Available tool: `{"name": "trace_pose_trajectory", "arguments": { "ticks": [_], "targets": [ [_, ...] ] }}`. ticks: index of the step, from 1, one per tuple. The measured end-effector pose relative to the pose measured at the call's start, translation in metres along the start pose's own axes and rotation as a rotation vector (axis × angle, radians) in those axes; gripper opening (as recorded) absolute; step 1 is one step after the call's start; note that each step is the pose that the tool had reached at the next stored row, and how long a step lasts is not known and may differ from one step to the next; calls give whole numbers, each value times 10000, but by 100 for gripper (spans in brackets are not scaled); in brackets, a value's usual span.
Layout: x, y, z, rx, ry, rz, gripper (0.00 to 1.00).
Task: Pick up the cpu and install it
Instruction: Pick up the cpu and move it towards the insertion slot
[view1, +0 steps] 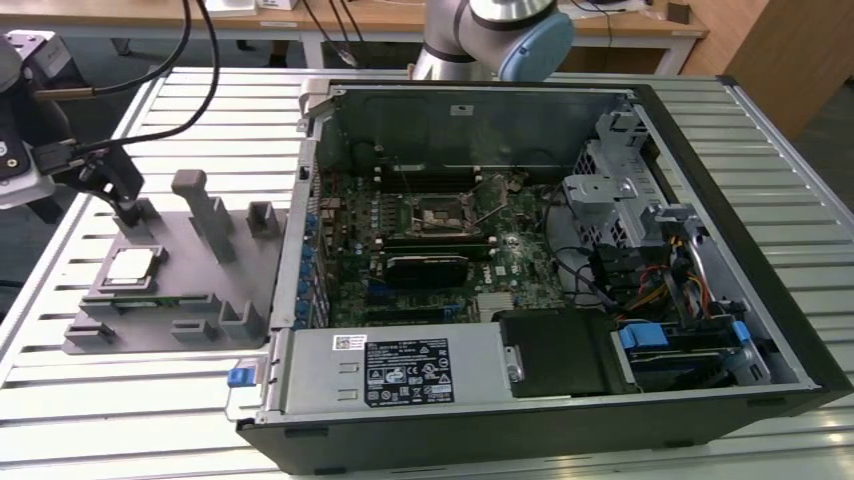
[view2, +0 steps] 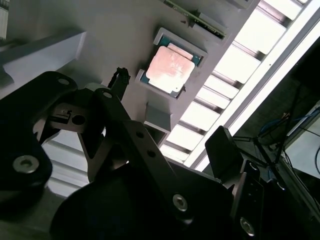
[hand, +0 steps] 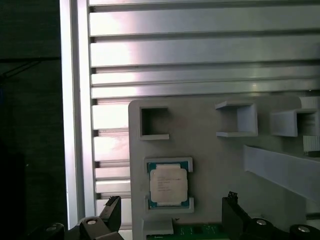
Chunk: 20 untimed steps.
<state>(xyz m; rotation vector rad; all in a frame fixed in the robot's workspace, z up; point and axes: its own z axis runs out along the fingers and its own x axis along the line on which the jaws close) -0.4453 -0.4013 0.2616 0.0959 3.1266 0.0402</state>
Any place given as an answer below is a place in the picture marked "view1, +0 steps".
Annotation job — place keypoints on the silver CPU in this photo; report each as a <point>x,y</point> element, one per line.
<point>134,265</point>

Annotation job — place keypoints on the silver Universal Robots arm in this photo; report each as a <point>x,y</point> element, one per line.
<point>494,20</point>

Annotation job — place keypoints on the CPU socket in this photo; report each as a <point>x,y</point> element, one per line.
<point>437,215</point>

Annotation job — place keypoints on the grey parts rack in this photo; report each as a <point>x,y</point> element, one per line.
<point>188,250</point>

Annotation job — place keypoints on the wooden desk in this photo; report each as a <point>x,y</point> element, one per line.
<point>641,27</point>
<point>134,20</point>

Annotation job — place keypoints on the white box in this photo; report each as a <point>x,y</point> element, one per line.
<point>230,7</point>
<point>277,4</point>

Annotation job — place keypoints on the blue case latch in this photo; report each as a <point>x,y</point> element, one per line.
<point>241,377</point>

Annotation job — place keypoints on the black RAM slot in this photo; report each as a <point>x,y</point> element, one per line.
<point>428,176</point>
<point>428,182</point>
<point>428,170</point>
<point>434,248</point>
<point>434,238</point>
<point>428,188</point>
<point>434,243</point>

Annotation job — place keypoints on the silver power supply unit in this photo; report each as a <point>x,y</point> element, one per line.
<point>321,370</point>

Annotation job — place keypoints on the green RAM stick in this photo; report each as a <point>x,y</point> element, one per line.
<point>434,255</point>

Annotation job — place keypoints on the small graphics card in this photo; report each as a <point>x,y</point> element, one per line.
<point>428,272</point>

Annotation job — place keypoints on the silver chipset heatsink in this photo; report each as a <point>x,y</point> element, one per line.
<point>496,302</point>

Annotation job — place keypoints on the green motherboard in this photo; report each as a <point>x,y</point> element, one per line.
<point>528,250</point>

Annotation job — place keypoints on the silver metal drive cage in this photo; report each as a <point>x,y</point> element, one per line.
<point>601,192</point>

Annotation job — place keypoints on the black plastic shroud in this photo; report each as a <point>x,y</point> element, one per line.
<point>561,350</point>

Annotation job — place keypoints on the black open PC case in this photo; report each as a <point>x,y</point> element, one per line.
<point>468,445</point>

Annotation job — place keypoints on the blue disk carrier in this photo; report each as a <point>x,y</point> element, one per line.
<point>644,340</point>

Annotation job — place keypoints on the small brown box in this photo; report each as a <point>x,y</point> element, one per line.
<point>679,12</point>

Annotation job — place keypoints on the blue disk bay latch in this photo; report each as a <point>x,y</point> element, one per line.
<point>740,334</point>

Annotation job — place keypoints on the wooden cabinet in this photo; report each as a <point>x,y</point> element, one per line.
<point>801,60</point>

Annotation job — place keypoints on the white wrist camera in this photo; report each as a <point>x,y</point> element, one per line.
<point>27,185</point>

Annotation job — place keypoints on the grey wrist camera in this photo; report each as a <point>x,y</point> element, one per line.
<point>37,50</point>

